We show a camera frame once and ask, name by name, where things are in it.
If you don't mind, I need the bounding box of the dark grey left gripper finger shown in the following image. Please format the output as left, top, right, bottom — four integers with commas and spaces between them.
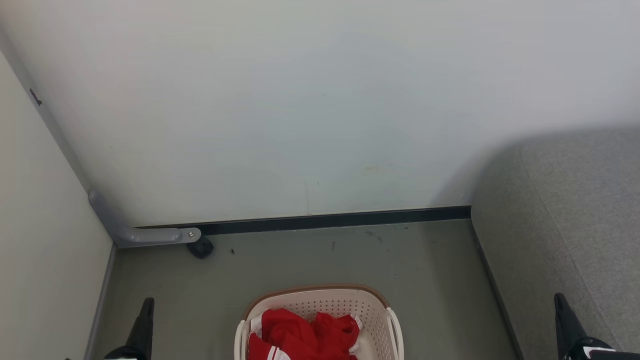
125, 297, 155, 358

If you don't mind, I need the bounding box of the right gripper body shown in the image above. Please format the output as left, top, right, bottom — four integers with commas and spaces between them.
562, 337, 640, 360

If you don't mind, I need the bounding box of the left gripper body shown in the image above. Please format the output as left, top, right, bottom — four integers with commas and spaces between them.
102, 345, 152, 360

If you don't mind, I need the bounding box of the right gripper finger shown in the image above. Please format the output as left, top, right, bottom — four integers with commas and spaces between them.
554, 293, 588, 360

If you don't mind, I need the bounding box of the red and white garment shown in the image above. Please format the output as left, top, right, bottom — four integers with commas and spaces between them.
247, 308, 363, 360

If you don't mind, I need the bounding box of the grey fabric sofa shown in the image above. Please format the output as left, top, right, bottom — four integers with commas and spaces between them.
470, 127, 640, 360

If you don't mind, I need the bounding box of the black round floor foot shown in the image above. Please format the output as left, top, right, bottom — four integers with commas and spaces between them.
187, 236, 215, 260

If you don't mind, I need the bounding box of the cream perforated laundry basket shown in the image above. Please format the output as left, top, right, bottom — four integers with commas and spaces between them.
234, 285, 405, 360

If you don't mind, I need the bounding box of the dark baseboard strip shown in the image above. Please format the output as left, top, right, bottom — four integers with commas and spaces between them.
135, 205, 472, 236

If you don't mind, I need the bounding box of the grey metal corner bracket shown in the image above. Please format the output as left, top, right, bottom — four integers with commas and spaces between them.
88, 188, 202, 249

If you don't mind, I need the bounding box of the grey wall corner trim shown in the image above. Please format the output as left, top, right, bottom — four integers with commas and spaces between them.
0, 30, 93, 193

